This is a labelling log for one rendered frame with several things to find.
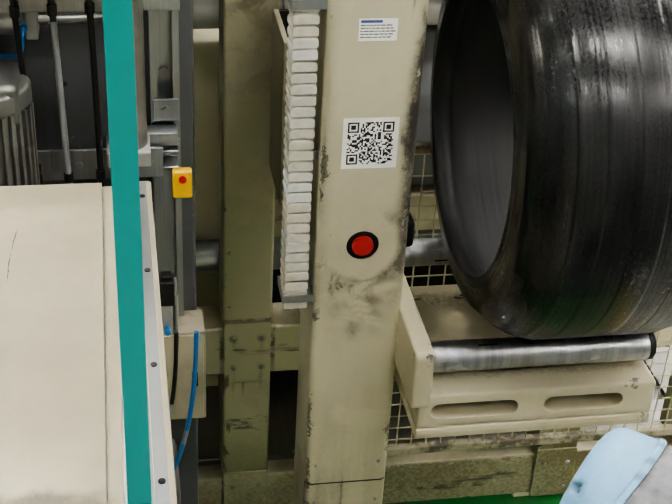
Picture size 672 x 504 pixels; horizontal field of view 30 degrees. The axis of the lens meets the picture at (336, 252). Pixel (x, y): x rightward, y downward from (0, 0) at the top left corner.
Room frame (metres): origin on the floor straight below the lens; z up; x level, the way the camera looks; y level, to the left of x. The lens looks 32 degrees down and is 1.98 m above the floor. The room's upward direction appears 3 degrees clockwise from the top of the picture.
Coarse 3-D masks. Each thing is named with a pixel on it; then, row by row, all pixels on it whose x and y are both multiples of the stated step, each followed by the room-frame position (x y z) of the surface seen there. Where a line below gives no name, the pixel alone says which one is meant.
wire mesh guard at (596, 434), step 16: (416, 144) 1.92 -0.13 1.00; (416, 176) 1.93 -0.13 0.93; (656, 352) 2.03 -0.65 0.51; (400, 400) 1.93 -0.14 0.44; (656, 400) 2.03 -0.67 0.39; (400, 416) 1.93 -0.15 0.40; (512, 432) 1.97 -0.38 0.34; (560, 432) 2.00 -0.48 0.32; (576, 432) 2.00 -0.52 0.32; (592, 432) 2.01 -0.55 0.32; (640, 432) 2.02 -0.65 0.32; (656, 432) 2.03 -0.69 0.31; (400, 448) 1.92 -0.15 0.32; (416, 448) 1.93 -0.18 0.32; (432, 448) 1.93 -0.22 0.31; (448, 448) 1.94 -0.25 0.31; (464, 448) 1.95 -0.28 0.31; (480, 448) 1.95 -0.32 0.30
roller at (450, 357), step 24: (600, 336) 1.50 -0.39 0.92; (624, 336) 1.50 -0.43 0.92; (648, 336) 1.50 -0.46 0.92; (456, 360) 1.44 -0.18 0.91; (480, 360) 1.44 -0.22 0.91; (504, 360) 1.45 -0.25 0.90; (528, 360) 1.46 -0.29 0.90; (552, 360) 1.46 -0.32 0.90; (576, 360) 1.47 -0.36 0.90; (600, 360) 1.48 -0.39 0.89; (624, 360) 1.49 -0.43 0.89
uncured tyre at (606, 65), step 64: (448, 0) 1.77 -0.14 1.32; (512, 0) 1.51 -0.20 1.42; (576, 0) 1.46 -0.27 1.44; (640, 0) 1.47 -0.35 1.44; (448, 64) 1.81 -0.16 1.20; (512, 64) 1.46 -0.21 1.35; (576, 64) 1.40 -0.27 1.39; (640, 64) 1.40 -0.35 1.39; (448, 128) 1.79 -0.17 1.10; (512, 128) 1.87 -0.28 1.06; (576, 128) 1.35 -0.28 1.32; (640, 128) 1.36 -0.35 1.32; (448, 192) 1.72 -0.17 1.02; (512, 192) 1.39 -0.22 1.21; (576, 192) 1.33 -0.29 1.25; (640, 192) 1.34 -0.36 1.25; (448, 256) 1.65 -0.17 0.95; (512, 256) 1.37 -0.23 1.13; (576, 256) 1.32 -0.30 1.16; (640, 256) 1.34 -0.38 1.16; (512, 320) 1.40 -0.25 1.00; (576, 320) 1.36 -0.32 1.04; (640, 320) 1.39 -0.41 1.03
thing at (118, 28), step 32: (128, 0) 0.72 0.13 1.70; (128, 32) 0.72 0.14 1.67; (128, 64) 0.72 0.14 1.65; (128, 96) 0.72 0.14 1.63; (128, 128) 0.72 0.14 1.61; (128, 160) 0.72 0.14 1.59; (128, 192) 0.72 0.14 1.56; (128, 224) 0.72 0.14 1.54; (128, 256) 0.72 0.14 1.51; (128, 288) 0.72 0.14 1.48; (128, 320) 0.72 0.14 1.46; (128, 352) 0.72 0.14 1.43; (128, 384) 0.72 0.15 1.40; (128, 416) 0.72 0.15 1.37; (128, 448) 0.72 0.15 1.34; (128, 480) 0.72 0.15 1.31
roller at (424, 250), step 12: (420, 240) 1.73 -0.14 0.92; (432, 240) 1.74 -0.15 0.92; (408, 252) 1.71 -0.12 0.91; (420, 252) 1.71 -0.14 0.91; (432, 252) 1.72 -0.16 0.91; (444, 252) 1.72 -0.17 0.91; (408, 264) 1.71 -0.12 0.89; (420, 264) 1.71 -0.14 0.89; (432, 264) 1.72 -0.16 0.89; (444, 264) 1.73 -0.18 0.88
